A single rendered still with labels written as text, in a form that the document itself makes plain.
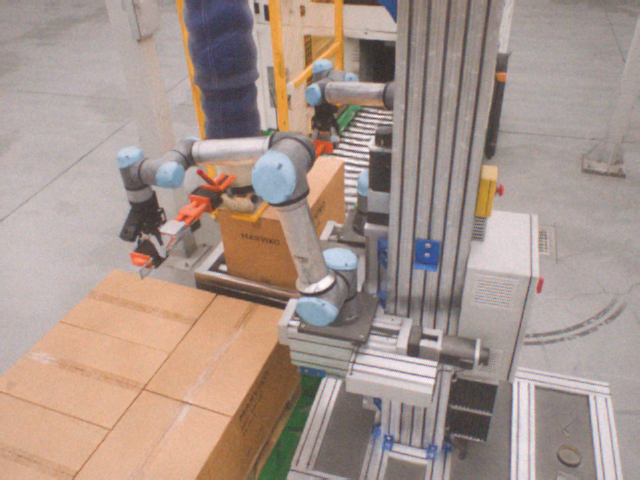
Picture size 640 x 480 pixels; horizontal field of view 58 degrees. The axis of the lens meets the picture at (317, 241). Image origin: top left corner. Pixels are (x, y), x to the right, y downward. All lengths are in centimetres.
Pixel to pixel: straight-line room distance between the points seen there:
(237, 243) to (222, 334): 42
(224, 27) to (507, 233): 113
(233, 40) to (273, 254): 102
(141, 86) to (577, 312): 275
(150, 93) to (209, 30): 142
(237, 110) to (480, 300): 105
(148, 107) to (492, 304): 227
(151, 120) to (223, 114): 138
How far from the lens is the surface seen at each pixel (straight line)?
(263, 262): 268
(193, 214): 204
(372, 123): 432
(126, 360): 258
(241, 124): 215
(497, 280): 181
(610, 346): 350
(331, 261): 171
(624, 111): 497
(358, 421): 264
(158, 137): 349
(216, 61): 204
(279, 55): 351
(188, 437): 226
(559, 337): 345
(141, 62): 334
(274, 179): 142
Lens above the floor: 233
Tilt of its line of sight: 36 degrees down
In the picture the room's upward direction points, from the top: 3 degrees counter-clockwise
